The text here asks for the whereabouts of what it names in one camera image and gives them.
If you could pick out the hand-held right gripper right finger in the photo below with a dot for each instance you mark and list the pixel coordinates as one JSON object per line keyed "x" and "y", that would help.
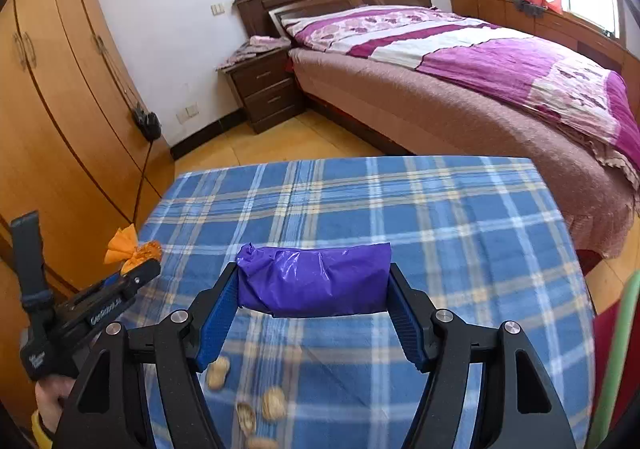
{"x": 407, "y": 329}

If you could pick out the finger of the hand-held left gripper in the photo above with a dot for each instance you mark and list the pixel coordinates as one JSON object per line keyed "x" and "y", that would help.
{"x": 142, "y": 271}

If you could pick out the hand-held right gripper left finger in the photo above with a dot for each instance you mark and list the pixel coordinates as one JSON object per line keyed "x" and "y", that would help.
{"x": 215, "y": 324}

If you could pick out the orange candy wrapper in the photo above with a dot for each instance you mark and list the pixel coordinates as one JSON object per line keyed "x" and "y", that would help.
{"x": 122, "y": 249}

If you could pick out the purple plastic bag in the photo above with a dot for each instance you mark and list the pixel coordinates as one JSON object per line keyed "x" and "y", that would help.
{"x": 310, "y": 279}

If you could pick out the red bucket with green rim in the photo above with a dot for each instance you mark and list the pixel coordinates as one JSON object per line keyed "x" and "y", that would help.
{"x": 617, "y": 344}

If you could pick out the person's left hand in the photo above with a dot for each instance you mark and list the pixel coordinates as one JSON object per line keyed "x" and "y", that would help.
{"x": 50, "y": 401}

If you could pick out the walnut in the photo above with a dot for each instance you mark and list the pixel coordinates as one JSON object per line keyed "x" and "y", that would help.
{"x": 246, "y": 418}
{"x": 274, "y": 404}

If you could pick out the blue plaid tablecloth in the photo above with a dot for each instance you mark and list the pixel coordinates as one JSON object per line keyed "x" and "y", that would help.
{"x": 400, "y": 209}

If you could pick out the black power strip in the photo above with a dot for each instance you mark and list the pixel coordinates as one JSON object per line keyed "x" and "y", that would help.
{"x": 146, "y": 121}

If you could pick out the light wooden wardrobe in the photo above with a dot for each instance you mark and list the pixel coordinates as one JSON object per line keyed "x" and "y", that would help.
{"x": 65, "y": 104}

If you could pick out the dark wooden nightstand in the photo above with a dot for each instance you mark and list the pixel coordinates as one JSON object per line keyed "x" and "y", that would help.
{"x": 265, "y": 89}

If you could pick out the crumpled pink cloth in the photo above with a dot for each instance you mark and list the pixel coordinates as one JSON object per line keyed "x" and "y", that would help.
{"x": 250, "y": 49}

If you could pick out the purple floral quilt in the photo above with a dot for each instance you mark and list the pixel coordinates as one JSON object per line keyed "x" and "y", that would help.
{"x": 500, "y": 64}

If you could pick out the pillow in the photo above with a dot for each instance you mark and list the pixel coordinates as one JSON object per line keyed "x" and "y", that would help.
{"x": 280, "y": 19}

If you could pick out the long wooden cabinet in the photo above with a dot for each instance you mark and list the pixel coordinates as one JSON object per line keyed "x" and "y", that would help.
{"x": 565, "y": 31}

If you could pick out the dark clothes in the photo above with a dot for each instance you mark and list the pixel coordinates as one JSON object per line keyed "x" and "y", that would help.
{"x": 522, "y": 4}

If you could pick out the white wall socket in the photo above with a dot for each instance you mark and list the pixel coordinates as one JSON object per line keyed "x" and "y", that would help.
{"x": 186, "y": 112}

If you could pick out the white wall switch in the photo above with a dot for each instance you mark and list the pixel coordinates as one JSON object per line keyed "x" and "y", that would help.
{"x": 217, "y": 9}

